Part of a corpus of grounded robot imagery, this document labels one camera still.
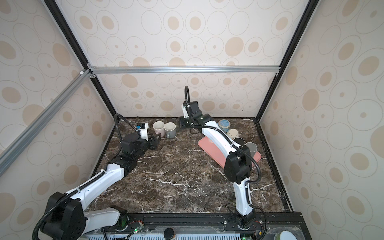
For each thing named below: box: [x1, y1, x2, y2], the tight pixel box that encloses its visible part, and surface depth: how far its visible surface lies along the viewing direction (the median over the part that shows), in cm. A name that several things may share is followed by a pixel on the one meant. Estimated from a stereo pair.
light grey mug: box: [164, 122, 176, 139], surface depth 105 cm
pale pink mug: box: [153, 121, 166, 138], surface depth 105 cm
